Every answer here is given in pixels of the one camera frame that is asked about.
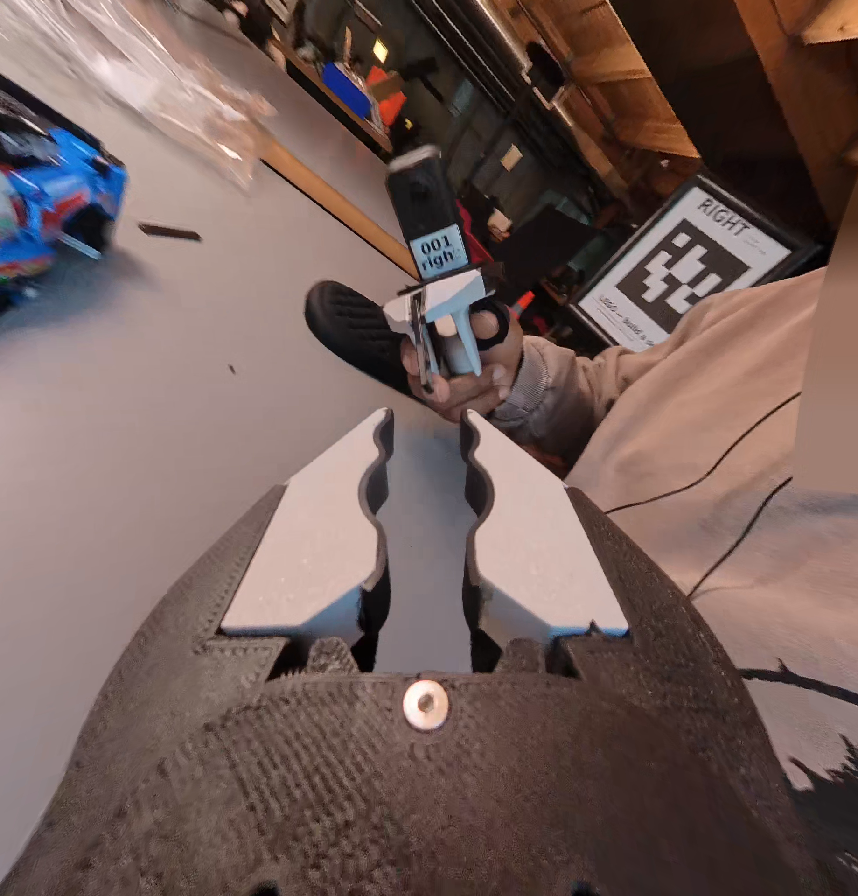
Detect clear plastic bags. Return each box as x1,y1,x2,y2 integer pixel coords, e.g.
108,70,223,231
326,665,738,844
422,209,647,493
0,0,279,191

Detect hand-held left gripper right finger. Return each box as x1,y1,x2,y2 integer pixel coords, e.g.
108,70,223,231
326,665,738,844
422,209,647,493
460,409,630,642

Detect blue lego car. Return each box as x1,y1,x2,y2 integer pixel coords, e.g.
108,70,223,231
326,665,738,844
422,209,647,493
0,98,130,319

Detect person's white printed shirt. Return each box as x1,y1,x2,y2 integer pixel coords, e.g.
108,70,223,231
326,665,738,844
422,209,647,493
688,483,858,896

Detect person's right hand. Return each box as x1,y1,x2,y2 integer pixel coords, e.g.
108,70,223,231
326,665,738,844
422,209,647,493
401,308,528,425

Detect person's right forearm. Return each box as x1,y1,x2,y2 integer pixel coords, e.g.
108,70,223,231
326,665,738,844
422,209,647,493
485,267,829,519

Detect blue storage bin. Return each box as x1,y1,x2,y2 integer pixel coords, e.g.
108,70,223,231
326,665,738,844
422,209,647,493
322,61,374,120

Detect thin black cable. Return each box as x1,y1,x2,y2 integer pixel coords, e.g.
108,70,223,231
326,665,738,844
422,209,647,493
604,392,802,599

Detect black white marker sign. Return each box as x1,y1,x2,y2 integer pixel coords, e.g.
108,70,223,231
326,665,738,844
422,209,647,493
567,175,823,352

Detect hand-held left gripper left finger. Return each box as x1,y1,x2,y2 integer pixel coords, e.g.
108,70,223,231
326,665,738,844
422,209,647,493
221,408,396,639

